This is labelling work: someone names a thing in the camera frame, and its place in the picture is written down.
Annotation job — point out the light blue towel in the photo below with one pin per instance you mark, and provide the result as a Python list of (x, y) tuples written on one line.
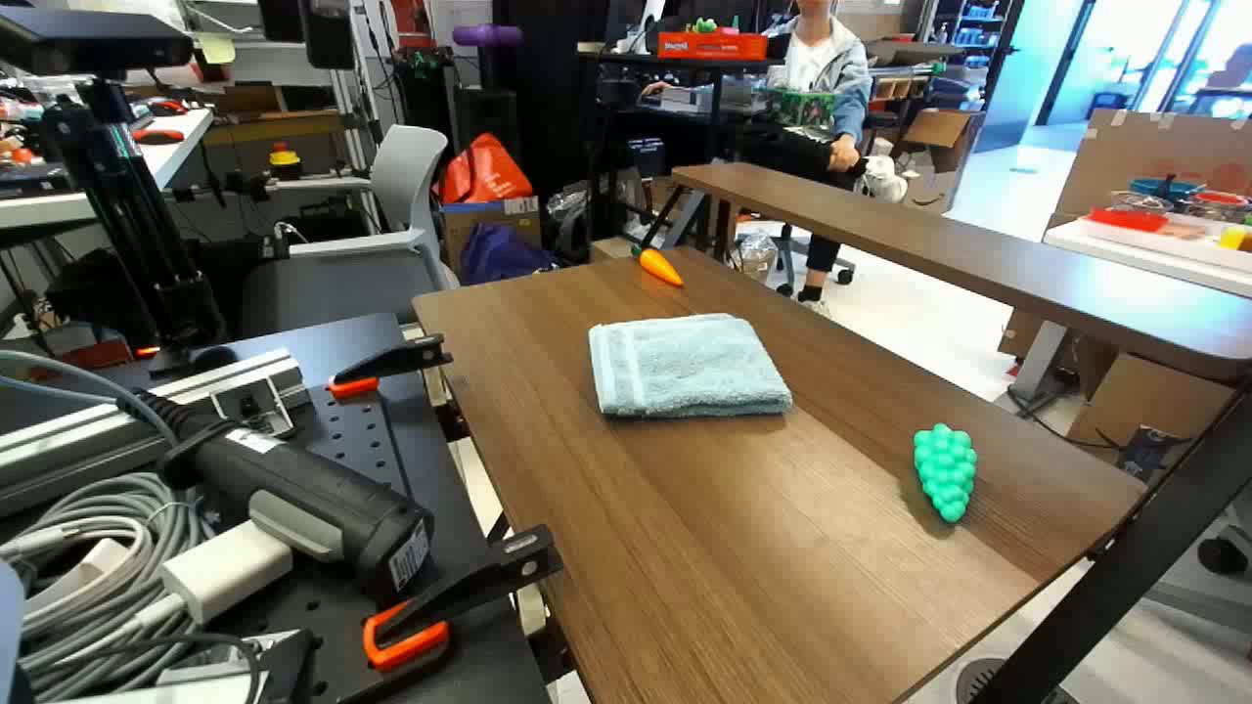
[(685, 366)]

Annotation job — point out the orange toy carrot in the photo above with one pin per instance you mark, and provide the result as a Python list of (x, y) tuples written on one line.
[(664, 267)]

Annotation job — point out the purple bag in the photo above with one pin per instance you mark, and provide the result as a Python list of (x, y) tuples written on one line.
[(503, 254)]

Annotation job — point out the small cardboard box with label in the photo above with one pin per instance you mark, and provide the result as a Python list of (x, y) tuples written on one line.
[(490, 227)]

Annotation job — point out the orange bag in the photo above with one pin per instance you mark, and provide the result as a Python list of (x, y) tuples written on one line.
[(483, 174)]

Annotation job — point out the grey office chair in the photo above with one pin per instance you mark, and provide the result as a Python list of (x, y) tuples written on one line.
[(391, 258)]

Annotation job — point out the black perforated mounting board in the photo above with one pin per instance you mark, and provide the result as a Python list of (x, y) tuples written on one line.
[(378, 442)]

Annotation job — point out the red tray on shelf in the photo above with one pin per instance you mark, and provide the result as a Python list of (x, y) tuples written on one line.
[(708, 43)]

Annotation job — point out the seated person in dark trousers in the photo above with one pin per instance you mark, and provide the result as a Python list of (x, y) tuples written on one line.
[(815, 79)]

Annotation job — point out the green toy grape bunch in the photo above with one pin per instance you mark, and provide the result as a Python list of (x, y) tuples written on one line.
[(943, 472)]

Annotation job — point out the black cylindrical handheld device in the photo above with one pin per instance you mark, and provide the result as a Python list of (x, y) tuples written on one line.
[(314, 500)]

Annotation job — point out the purple cylinder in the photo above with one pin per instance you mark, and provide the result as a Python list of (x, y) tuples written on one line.
[(488, 36)]

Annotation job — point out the long wooden side table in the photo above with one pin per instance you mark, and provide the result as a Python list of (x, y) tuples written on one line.
[(979, 254)]

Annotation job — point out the open cardboard box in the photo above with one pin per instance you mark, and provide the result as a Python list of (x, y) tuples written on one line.
[(935, 131)]

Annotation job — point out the yellow and black small object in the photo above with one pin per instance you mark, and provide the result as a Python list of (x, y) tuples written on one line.
[(284, 163)]

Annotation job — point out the grey side table leg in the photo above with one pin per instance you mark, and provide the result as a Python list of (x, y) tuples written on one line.
[(1038, 366)]

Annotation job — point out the white power adapter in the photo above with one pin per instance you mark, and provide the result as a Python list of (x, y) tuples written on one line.
[(230, 568)]

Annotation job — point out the white work desk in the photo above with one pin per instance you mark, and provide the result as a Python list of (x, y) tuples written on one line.
[(170, 150)]

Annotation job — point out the cardboard box under side table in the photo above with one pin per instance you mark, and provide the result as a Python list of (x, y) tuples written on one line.
[(1146, 396)]

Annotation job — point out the large upright cardboard sheet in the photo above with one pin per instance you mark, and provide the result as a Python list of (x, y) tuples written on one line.
[(1136, 150)]

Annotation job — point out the black camera tripod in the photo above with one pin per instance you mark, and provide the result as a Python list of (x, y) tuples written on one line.
[(123, 207)]

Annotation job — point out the aluminium profile rail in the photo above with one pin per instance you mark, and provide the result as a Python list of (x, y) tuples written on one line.
[(78, 431)]

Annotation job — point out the black metal table frame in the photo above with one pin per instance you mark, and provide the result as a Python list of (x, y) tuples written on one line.
[(1146, 550)]

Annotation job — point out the black camera on tripod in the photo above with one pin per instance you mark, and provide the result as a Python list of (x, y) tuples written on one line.
[(90, 40)]

